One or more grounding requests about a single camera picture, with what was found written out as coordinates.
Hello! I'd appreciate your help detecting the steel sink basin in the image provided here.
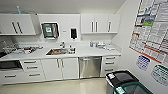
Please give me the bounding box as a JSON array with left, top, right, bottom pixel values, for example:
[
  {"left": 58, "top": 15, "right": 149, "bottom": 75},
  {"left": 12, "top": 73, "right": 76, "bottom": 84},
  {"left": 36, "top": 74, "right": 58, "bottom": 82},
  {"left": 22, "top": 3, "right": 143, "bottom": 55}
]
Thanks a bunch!
[{"left": 45, "top": 47, "right": 77, "bottom": 57}]

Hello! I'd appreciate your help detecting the dark coffee machine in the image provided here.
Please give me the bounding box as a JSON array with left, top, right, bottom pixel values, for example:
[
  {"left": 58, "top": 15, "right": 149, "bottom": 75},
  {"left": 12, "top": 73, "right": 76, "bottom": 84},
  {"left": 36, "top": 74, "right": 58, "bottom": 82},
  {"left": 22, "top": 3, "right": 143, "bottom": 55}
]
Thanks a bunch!
[{"left": 0, "top": 39, "right": 8, "bottom": 58}]

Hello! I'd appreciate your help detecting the blue white dish soap bottle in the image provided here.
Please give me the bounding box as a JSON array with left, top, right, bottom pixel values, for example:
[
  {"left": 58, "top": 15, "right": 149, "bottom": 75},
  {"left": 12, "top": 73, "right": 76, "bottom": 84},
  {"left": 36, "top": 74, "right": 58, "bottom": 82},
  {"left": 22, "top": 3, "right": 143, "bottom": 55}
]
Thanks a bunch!
[{"left": 89, "top": 40, "right": 95, "bottom": 48}]

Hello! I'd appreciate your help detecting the large colourful wall poster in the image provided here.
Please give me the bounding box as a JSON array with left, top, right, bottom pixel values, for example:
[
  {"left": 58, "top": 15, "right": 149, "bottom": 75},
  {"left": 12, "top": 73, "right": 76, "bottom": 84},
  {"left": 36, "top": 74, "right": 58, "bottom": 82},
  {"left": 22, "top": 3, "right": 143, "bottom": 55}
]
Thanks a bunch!
[{"left": 129, "top": 0, "right": 168, "bottom": 60}]

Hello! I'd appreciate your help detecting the stainless steel dishwasher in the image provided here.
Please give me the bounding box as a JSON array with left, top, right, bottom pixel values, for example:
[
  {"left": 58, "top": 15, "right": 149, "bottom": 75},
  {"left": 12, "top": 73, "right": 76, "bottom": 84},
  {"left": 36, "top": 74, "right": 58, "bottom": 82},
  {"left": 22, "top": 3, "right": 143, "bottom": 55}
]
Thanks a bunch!
[{"left": 78, "top": 55, "right": 103, "bottom": 79}]

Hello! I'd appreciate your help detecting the steel paper towel dispenser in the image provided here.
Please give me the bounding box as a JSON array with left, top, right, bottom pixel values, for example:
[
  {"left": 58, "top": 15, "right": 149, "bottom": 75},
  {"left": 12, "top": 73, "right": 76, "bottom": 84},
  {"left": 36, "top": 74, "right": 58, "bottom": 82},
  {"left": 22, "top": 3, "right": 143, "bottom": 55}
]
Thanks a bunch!
[{"left": 41, "top": 22, "right": 60, "bottom": 40}]

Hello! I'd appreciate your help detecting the green lid bin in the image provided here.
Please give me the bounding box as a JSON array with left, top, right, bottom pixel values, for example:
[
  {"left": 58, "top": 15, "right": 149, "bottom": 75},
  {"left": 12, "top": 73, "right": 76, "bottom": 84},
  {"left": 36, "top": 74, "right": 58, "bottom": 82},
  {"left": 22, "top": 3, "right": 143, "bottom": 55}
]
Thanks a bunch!
[{"left": 105, "top": 69, "right": 141, "bottom": 94}]

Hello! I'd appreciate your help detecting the wide white drawer unit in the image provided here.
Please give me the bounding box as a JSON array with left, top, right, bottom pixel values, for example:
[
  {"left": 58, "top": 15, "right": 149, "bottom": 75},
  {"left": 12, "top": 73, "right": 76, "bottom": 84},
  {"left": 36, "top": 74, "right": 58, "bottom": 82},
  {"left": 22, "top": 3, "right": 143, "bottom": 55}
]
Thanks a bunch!
[{"left": 20, "top": 58, "right": 46, "bottom": 83}]

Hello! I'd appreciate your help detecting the teal bottle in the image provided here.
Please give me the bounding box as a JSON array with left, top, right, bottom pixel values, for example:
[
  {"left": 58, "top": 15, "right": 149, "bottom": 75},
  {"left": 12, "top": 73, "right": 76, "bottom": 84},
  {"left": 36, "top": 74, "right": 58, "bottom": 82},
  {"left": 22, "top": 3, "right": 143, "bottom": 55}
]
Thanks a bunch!
[{"left": 16, "top": 5, "right": 22, "bottom": 15}]

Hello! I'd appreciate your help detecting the black wall soap dispenser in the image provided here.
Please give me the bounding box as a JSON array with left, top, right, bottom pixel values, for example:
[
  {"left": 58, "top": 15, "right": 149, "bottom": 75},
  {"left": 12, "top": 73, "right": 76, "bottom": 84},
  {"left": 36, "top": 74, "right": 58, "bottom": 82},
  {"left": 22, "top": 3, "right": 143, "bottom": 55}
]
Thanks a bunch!
[{"left": 69, "top": 27, "right": 78, "bottom": 41}]

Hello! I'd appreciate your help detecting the three-door white wall cabinet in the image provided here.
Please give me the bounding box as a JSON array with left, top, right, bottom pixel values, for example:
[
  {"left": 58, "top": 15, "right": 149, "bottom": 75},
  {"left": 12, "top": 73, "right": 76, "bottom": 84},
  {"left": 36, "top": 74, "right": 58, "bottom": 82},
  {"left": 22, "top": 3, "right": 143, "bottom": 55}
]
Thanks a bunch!
[{"left": 80, "top": 13, "right": 122, "bottom": 35}]

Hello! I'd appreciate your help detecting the white two-door base cabinet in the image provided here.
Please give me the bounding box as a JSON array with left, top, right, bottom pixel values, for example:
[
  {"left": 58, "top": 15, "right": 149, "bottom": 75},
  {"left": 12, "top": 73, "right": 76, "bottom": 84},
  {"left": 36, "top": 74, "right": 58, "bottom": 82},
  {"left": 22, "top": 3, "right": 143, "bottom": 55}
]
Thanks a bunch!
[{"left": 40, "top": 57, "right": 80, "bottom": 81}]

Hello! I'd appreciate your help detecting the black built-in microwave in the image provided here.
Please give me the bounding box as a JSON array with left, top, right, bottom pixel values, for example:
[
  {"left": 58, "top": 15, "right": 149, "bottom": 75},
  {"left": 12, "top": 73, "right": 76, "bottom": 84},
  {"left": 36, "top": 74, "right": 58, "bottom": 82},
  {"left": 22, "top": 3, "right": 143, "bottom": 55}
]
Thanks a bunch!
[{"left": 0, "top": 59, "right": 24, "bottom": 71}]

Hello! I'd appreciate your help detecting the small blue wall sign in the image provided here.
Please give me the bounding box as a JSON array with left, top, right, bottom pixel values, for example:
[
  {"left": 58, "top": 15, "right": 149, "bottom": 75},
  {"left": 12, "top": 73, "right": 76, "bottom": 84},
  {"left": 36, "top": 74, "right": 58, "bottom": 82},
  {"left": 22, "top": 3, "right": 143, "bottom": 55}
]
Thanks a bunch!
[{"left": 135, "top": 54, "right": 151, "bottom": 71}]

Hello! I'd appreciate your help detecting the chrome sink faucet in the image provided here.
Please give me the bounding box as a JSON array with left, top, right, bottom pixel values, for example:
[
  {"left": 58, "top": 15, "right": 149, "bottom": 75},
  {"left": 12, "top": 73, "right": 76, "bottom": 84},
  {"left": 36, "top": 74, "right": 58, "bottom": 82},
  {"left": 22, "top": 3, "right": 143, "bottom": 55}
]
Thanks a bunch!
[{"left": 59, "top": 40, "right": 67, "bottom": 50}]

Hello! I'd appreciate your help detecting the narrow white drawer unit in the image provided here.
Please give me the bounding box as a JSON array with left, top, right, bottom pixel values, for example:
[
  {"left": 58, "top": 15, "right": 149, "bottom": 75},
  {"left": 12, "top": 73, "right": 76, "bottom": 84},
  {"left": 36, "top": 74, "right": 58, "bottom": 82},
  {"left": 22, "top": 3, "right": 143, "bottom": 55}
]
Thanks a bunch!
[{"left": 100, "top": 54, "right": 121, "bottom": 78}]

